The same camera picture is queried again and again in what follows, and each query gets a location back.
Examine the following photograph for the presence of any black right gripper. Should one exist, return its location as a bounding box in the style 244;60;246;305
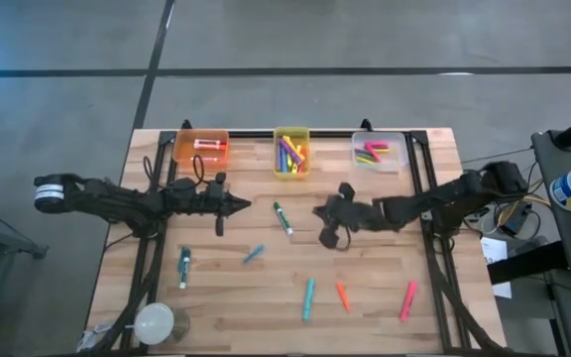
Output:
313;182;386;249

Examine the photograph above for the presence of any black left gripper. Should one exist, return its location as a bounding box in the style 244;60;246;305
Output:
200;172;253;237

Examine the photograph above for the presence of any green dry erase marker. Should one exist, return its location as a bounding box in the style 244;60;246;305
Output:
272;200;295;237

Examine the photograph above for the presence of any teal slim highlighter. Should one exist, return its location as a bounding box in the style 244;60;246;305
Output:
241;243;268;266

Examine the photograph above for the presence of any orange dry erase marker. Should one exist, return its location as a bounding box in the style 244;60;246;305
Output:
192;139;229;151

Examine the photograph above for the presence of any orange slim highlighter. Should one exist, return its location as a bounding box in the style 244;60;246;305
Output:
335;281;352;314

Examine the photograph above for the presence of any teal fat marker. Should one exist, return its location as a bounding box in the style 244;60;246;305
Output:
301;277;317;323

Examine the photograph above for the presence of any orange translucent plastic bin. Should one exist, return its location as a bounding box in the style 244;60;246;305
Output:
171;127;231;173

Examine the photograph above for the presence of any yellow translucent plastic bin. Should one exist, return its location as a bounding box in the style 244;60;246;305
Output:
272;126;312;180

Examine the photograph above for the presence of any teal dry erase marker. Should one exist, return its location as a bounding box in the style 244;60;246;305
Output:
176;245;192;291

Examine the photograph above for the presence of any clear plastic bin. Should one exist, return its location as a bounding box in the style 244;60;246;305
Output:
350;130;410;174

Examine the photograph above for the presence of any white round dome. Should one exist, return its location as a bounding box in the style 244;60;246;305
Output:
133;301;175;347

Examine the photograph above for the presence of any white paper sheet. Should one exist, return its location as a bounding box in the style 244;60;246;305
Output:
480;235;514;300

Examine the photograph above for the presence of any crumpled clear plastic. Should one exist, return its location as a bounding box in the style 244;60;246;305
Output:
75;321;113;354

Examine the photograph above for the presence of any grey metal stand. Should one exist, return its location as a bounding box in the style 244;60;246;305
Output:
0;196;50;260

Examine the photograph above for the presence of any black bar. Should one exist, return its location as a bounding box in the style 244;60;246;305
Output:
487;241;570;287

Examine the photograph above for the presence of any grey cart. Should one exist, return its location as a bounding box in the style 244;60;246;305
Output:
530;127;571;357

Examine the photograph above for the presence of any black camera cable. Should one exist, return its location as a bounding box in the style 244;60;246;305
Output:
141;155;208;192

